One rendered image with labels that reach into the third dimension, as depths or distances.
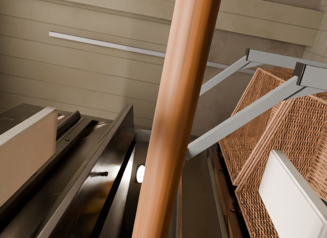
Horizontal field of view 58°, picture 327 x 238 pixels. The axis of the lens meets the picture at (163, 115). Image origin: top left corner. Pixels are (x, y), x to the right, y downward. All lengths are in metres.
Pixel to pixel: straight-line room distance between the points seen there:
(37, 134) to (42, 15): 3.12
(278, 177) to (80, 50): 3.04
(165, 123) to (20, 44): 3.23
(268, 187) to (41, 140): 0.13
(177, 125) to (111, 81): 2.93
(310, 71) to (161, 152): 0.47
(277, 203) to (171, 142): 0.09
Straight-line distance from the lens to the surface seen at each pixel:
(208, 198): 1.21
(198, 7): 0.20
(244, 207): 1.20
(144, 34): 3.00
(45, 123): 0.17
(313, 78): 0.65
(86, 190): 0.95
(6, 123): 1.74
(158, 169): 0.23
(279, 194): 0.17
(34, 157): 0.17
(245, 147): 1.72
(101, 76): 3.15
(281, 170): 0.17
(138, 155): 1.89
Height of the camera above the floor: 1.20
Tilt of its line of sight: level
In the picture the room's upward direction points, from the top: 79 degrees counter-clockwise
